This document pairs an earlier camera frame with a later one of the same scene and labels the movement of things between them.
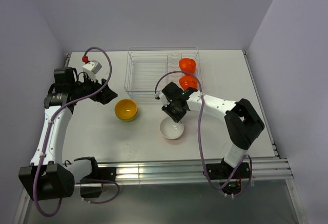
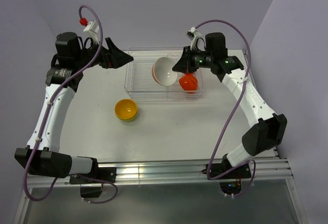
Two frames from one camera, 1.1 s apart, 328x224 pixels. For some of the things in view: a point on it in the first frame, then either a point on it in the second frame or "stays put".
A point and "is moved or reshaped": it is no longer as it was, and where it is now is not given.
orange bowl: [187, 65] is moved or reshaped
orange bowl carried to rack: [187, 81] stays put
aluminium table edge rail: [180, 171] stays put
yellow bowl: [126, 109] stays put
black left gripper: [106, 95] -> [113, 58]
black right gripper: [166, 109] -> [184, 64]
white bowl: [170, 129] -> [162, 72]
